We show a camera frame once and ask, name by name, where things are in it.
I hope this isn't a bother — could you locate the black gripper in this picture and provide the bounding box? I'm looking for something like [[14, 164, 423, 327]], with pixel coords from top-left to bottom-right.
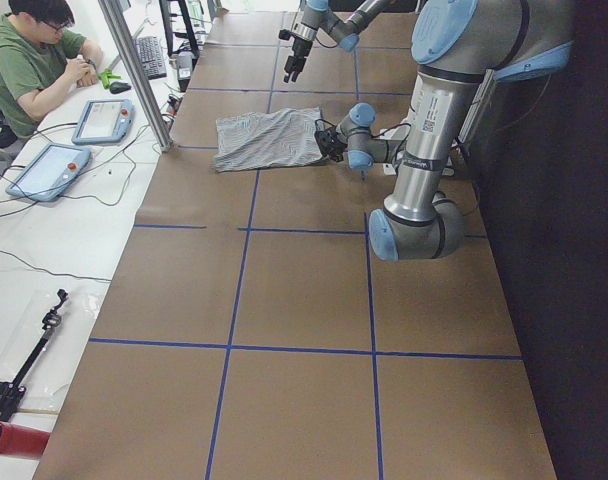
[[278, 29, 312, 83], [314, 127, 347, 163]]

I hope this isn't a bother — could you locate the navy white striped polo shirt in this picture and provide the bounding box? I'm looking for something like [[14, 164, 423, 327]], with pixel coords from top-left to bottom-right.
[[213, 107, 322, 172]]

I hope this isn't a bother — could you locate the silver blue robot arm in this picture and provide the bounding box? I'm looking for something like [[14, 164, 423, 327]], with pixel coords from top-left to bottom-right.
[[315, 1, 575, 261], [278, 0, 391, 83]]

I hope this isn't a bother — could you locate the black keyboard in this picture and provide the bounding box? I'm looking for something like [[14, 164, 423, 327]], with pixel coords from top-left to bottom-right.
[[134, 36, 167, 79]]

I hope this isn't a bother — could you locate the black computer mouse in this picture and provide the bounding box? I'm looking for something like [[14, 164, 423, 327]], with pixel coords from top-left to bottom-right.
[[109, 82, 132, 95]]

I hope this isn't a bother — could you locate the green plastic object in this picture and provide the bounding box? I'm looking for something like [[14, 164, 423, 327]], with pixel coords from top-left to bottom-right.
[[97, 68, 121, 90]]

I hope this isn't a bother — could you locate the far blue teach pendant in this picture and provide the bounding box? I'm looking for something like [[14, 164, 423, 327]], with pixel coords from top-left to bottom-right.
[[71, 99, 134, 145]]

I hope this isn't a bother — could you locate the blue teach pendant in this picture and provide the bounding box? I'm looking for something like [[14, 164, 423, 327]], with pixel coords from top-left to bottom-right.
[[6, 143, 92, 202], [71, 99, 134, 145]]

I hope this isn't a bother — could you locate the near blue teach pendant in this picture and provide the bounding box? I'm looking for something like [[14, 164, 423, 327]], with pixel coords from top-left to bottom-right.
[[6, 143, 92, 202]]

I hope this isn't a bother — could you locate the person in green shirt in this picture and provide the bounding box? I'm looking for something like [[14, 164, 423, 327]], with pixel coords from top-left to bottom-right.
[[0, 0, 103, 138]]

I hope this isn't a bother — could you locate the black handheld gripper stick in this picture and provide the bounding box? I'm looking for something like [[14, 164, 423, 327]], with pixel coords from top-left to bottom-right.
[[0, 288, 70, 426]]

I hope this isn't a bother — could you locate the red cylinder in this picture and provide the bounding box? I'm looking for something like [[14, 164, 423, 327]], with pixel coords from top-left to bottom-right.
[[0, 421, 50, 460]]

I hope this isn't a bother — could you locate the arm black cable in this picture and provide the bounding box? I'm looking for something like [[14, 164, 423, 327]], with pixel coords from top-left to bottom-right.
[[313, 117, 413, 144]]

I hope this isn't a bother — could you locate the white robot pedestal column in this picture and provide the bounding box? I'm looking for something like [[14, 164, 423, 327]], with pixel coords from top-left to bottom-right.
[[377, 73, 480, 167]]

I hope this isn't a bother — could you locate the aluminium frame post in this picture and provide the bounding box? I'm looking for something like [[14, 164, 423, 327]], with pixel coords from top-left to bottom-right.
[[98, 0, 173, 152]]

